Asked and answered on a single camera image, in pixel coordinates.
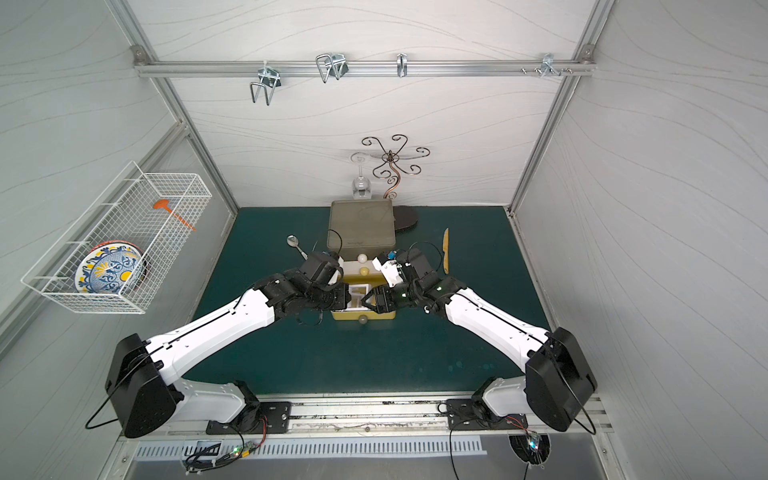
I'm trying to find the three-tier drawer organizer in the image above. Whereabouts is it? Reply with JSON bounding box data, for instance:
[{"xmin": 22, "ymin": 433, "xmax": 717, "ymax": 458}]
[{"xmin": 327, "ymin": 200, "xmax": 396, "ymax": 324}]

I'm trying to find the white brooch box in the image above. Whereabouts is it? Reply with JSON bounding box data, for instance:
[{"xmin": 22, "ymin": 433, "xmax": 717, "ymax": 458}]
[{"xmin": 347, "ymin": 284, "xmax": 371, "ymax": 310}]

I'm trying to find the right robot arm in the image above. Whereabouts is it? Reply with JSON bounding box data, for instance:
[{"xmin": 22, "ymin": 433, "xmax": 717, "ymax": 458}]
[{"xmin": 362, "ymin": 248, "xmax": 597, "ymax": 432}]

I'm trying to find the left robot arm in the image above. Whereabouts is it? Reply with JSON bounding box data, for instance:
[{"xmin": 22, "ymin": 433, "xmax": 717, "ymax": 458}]
[{"xmin": 105, "ymin": 252, "xmax": 349, "ymax": 438}]

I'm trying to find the metal spoon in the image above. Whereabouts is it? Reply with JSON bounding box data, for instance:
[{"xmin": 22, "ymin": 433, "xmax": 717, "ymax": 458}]
[{"xmin": 286, "ymin": 235, "xmax": 308, "ymax": 259}]

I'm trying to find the wooden knife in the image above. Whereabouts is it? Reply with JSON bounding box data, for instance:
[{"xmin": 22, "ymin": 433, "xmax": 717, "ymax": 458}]
[{"xmin": 442, "ymin": 228, "xmax": 450, "ymax": 274}]

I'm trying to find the clear wine glass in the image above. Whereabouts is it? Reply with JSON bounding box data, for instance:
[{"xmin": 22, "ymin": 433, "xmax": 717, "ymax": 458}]
[{"xmin": 350, "ymin": 152, "xmax": 372, "ymax": 200}]

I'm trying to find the ornate metal cup stand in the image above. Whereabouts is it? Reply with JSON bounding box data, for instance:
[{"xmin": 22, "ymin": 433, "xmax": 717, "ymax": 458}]
[{"xmin": 361, "ymin": 133, "xmax": 431, "ymax": 233}]

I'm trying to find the white ventilation grille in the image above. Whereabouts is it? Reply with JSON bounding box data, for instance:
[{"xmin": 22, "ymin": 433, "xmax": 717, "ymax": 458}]
[{"xmin": 133, "ymin": 435, "xmax": 487, "ymax": 462}]

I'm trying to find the orange plastic spatula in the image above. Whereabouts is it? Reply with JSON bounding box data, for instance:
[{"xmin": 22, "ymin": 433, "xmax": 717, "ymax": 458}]
[{"xmin": 153, "ymin": 199, "xmax": 195, "ymax": 231}]

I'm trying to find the patterned ceramic plate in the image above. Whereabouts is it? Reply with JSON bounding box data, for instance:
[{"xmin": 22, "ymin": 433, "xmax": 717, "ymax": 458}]
[{"xmin": 74, "ymin": 241, "xmax": 147, "ymax": 294}]

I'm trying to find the metal double hook left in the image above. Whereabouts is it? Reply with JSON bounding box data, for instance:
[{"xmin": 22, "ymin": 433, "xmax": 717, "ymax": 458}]
[{"xmin": 249, "ymin": 62, "xmax": 282, "ymax": 106}]

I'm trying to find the metal double hook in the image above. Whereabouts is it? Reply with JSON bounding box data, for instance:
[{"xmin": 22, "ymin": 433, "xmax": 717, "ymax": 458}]
[
  {"xmin": 249, "ymin": 62, "xmax": 282, "ymax": 106},
  {"xmin": 315, "ymin": 53, "xmax": 349, "ymax": 83}
]

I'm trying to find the metal double hook middle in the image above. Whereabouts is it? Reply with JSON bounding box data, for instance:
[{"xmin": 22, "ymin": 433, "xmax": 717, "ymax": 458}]
[{"xmin": 315, "ymin": 53, "xmax": 349, "ymax": 83}]

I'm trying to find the small metal hook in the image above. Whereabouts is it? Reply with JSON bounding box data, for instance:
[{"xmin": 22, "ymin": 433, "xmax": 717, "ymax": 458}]
[{"xmin": 396, "ymin": 53, "xmax": 408, "ymax": 78}]

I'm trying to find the metal hook right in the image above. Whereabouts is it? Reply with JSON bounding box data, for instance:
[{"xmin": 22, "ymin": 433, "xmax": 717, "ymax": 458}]
[{"xmin": 520, "ymin": 53, "xmax": 573, "ymax": 78}]

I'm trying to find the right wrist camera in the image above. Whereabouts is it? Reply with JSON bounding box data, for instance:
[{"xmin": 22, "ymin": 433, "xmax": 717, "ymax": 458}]
[{"xmin": 372, "ymin": 251, "xmax": 404, "ymax": 288}]

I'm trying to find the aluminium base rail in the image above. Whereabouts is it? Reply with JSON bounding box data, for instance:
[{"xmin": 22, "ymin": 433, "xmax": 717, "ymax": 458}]
[{"xmin": 113, "ymin": 392, "xmax": 613, "ymax": 436}]

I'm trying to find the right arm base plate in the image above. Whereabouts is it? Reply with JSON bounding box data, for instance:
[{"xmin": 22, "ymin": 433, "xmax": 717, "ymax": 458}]
[{"xmin": 437, "ymin": 398, "xmax": 529, "ymax": 431}]

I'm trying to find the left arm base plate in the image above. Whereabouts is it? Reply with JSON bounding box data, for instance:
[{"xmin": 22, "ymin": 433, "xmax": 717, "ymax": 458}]
[{"xmin": 205, "ymin": 401, "xmax": 293, "ymax": 435}]

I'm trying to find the white wire basket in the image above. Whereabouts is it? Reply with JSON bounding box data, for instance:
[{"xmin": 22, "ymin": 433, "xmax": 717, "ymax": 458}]
[{"xmin": 21, "ymin": 162, "xmax": 212, "ymax": 314}]

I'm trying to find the aluminium overhead rail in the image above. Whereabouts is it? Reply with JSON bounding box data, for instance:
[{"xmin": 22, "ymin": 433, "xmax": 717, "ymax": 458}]
[{"xmin": 134, "ymin": 57, "xmax": 597, "ymax": 80}]

